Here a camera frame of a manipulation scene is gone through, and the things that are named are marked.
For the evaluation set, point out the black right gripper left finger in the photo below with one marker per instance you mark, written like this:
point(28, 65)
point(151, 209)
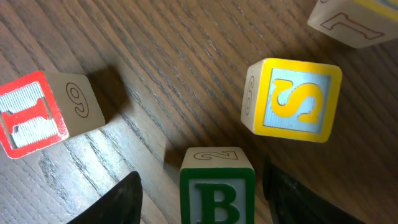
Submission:
point(122, 204)

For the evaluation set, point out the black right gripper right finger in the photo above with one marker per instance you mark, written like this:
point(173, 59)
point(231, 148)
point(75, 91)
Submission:
point(292, 202)

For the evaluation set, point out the green B block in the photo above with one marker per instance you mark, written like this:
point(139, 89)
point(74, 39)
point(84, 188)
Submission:
point(217, 185)

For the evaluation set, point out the yellow block mid centre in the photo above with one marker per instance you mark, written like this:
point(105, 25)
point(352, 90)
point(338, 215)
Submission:
point(291, 99)

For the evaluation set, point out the red I block centre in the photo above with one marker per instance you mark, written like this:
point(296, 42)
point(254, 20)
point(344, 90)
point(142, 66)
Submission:
point(44, 108)

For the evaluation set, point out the yellow block upper centre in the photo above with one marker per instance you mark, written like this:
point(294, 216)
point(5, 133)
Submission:
point(357, 23)

